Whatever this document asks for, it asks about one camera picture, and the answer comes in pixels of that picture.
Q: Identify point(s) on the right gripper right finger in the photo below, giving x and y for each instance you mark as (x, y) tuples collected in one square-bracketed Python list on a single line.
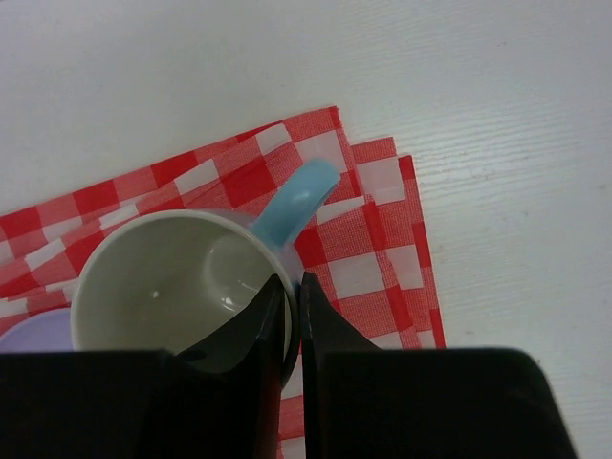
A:
[(361, 401)]

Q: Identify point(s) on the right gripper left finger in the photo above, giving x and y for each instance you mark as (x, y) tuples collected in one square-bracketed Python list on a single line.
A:
[(217, 399)]

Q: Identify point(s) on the light blue mug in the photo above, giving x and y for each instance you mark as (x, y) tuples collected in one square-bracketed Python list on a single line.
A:
[(172, 277)]

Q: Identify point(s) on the red white checkered cloth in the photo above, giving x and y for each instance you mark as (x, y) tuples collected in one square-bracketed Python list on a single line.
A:
[(367, 244)]

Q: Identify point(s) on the purple plate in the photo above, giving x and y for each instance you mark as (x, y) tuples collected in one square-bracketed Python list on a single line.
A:
[(47, 332)]

